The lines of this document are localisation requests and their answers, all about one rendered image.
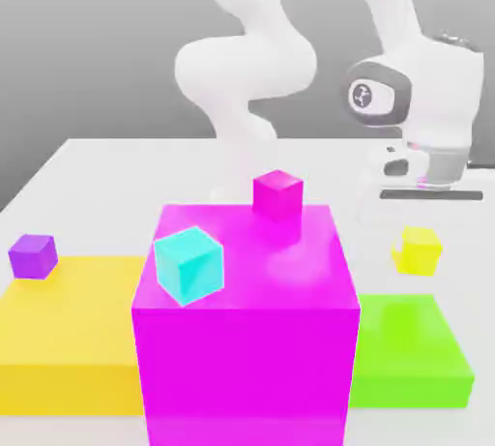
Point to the small cyan cube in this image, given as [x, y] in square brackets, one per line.
[189, 265]

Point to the small yellow cube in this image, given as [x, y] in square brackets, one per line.
[419, 250]

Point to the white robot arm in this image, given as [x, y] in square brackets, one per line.
[247, 66]

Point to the small purple cube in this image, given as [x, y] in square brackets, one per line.
[33, 256]

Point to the large magenta box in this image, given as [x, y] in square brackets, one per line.
[247, 337]

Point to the large green box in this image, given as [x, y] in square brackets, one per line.
[406, 353]

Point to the small magenta cube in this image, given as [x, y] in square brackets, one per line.
[276, 196]

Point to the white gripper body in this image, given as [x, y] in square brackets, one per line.
[429, 202]

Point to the large yellow box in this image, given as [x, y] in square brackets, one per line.
[69, 333]

